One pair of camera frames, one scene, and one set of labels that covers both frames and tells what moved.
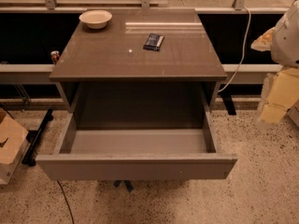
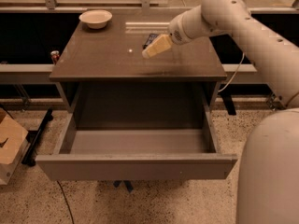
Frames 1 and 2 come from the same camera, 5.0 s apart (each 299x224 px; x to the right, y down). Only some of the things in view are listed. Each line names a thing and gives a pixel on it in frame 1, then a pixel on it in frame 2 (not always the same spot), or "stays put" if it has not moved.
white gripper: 287,42 → 177,32
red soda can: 54,55 stays put
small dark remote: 153,42 stays put
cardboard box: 14,139 stays put
